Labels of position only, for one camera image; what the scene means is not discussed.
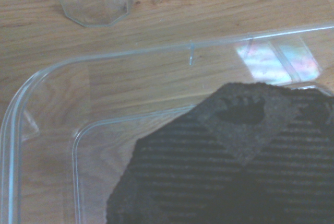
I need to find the green cereal cup dark lid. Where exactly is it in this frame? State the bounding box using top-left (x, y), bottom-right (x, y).
top-left (105, 81), bottom-right (334, 224)

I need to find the clear plastic container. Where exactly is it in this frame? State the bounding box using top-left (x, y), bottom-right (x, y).
top-left (0, 24), bottom-right (334, 224)

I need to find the glass jar red checkered lid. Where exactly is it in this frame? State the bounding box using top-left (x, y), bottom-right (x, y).
top-left (51, 0), bottom-right (136, 28)

